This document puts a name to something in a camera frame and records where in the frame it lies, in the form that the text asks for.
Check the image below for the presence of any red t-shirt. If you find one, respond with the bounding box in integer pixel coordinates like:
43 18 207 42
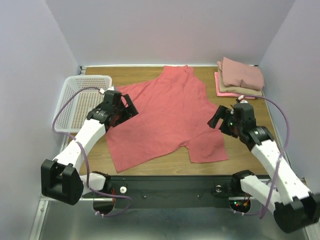
106 66 228 173

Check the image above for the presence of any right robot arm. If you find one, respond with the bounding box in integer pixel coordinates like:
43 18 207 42
207 100 320 233

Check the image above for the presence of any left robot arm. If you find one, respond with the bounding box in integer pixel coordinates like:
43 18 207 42
40 89 139 205

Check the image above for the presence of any folded bright pink shirt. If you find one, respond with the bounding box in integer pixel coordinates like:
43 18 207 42
214 72 262 98

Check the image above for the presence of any folded tan shirt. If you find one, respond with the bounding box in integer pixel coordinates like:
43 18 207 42
215 69 263 97

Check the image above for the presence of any white perforated plastic basket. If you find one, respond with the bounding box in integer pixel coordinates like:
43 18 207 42
55 75 113 133

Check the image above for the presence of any folded dusty pink shirt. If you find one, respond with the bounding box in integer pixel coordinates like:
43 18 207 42
217 57 265 91

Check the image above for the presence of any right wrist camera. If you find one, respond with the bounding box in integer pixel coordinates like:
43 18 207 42
236 95 248 104

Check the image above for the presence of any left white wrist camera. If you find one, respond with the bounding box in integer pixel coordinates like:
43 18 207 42
98 85 116 95

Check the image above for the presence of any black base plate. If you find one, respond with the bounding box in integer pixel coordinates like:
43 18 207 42
82 174 253 210

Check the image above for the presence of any aluminium frame rail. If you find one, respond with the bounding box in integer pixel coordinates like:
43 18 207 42
30 193 308 240

